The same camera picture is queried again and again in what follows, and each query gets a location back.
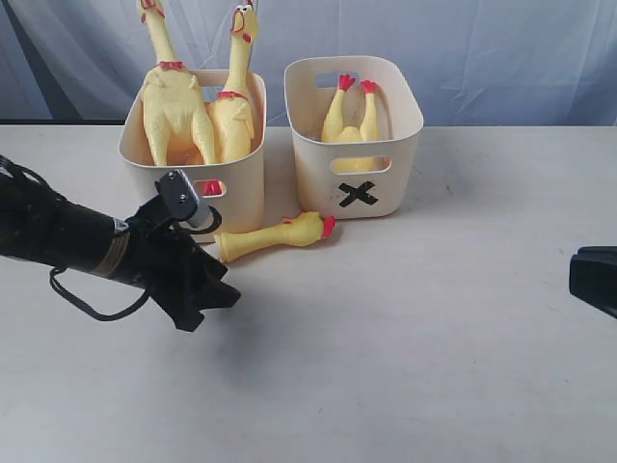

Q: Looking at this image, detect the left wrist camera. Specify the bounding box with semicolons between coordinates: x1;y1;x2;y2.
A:
155;169;214;230

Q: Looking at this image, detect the whole yellow rubber chicken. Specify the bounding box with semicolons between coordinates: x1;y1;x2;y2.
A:
136;1;217;167
208;1;259;163

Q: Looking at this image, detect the cream bin marked O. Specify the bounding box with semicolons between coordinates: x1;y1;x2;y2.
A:
119;71;267;233

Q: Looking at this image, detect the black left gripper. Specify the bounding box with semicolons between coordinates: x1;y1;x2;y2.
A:
118;197;241;333

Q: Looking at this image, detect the headless yellow rubber chicken body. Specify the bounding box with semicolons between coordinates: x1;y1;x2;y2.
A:
320;74;383;174

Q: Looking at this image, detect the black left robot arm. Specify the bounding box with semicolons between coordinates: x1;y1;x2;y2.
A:
1;157;241;332

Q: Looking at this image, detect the detached yellow chicken head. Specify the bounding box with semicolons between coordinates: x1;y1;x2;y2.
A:
214;210;336;262

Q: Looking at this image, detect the cream bin marked X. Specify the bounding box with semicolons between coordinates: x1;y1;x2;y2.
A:
283;56;424;219

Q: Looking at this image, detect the blue backdrop cloth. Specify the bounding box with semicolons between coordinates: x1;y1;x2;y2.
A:
1;1;616;125

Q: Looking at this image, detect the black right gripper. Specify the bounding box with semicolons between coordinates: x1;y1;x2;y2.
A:
569;246;616;318

